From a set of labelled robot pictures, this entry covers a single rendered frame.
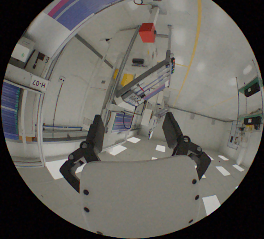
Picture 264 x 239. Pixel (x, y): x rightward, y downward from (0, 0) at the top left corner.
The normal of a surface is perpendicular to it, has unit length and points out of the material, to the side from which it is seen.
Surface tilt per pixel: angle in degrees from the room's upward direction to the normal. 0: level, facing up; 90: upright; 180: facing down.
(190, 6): 0
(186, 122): 90
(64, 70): 90
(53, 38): 42
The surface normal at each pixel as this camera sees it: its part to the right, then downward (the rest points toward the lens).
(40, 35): 0.41, 0.86
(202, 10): -0.26, 0.96
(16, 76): 0.91, 0.22
